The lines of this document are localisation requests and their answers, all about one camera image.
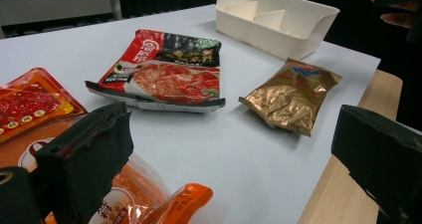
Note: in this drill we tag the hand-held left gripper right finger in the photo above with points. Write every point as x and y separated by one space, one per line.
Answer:
381 151

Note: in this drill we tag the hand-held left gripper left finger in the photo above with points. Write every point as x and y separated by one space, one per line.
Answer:
83 157

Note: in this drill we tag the gold foil packet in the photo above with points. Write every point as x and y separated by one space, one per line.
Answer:
292 98

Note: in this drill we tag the red and black sauce packet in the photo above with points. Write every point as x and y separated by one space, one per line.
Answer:
172 81

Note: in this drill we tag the white plastic bin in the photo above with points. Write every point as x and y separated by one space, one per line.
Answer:
265 35

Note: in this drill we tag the orange and white sauce packet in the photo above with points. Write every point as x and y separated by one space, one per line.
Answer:
142 197

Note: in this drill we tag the red and orange sauce packet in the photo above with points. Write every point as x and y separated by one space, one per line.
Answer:
30 101

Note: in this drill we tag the white metal stand frame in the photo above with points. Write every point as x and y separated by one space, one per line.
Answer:
56 8

